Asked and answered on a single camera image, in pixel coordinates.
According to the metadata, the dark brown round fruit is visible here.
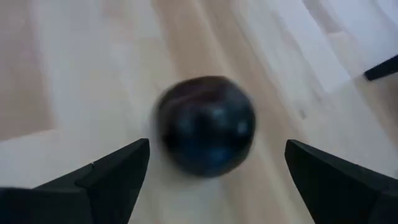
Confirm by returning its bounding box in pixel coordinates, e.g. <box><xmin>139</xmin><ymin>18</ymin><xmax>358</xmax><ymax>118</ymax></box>
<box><xmin>154</xmin><ymin>75</ymin><xmax>257</xmax><ymax>179</ymax></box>

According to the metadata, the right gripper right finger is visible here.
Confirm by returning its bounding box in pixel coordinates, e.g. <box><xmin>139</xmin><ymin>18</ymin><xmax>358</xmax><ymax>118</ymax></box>
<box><xmin>285</xmin><ymin>139</ymin><xmax>398</xmax><ymax>224</ymax></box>

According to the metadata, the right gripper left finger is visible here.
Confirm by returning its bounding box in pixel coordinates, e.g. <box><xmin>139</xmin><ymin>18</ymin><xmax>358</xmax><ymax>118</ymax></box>
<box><xmin>0</xmin><ymin>138</ymin><xmax>150</xmax><ymax>224</ymax></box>

